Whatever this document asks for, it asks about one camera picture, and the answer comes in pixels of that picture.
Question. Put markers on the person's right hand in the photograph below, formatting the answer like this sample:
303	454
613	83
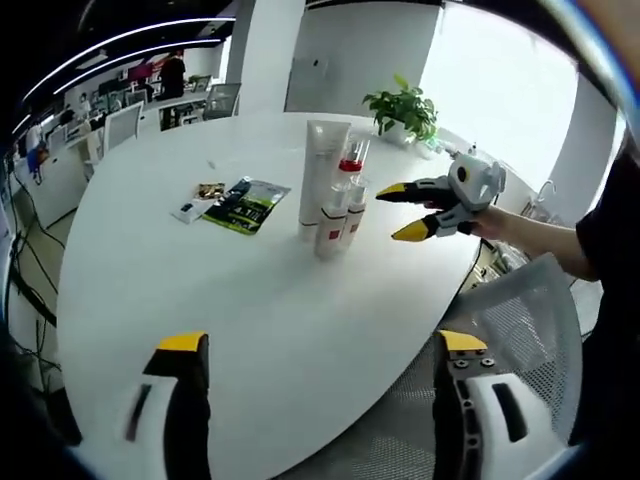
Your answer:
492	227

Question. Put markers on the potted green plant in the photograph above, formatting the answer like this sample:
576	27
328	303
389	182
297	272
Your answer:
405	107

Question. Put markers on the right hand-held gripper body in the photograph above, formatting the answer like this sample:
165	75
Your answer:
475	180

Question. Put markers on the gold snack packet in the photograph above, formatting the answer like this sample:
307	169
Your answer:
211	191

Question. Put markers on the small skincare bottle red label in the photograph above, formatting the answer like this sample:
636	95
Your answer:
356	220
330	235

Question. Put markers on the white office desk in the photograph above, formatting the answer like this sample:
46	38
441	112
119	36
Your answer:
60	165

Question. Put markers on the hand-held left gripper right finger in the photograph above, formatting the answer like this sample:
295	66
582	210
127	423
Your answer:
450	425

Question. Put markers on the white mesh office chair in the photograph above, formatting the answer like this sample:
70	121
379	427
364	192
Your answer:
122	127

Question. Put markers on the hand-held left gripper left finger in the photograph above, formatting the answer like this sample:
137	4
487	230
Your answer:
190	425

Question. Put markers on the green black snack packet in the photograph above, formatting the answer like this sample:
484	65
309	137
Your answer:
245	210

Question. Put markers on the grey mesh office chair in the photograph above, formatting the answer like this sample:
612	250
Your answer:
530	310

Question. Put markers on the white skincare tube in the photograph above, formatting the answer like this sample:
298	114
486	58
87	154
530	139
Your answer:
320	165

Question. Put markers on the blue white small packet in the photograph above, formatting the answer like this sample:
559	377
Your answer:
190	210

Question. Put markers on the white pump bottle red collar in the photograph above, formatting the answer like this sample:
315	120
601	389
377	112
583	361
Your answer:
351	165

